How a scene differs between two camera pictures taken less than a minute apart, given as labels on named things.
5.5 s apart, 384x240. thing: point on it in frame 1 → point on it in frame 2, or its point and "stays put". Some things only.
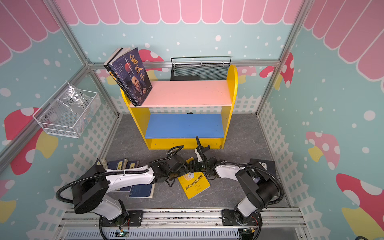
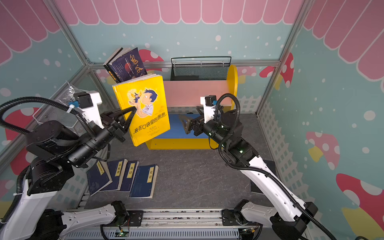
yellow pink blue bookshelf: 187,115 stays put
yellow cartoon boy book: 194,182 → 147,94
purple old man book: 130,70 stays put
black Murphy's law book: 106,64 stays put
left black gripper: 182,170 → 111,121
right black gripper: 202,162 → 197,126
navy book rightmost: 143,191 stays put
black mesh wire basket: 200,68 stays put
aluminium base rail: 285,224 stays put
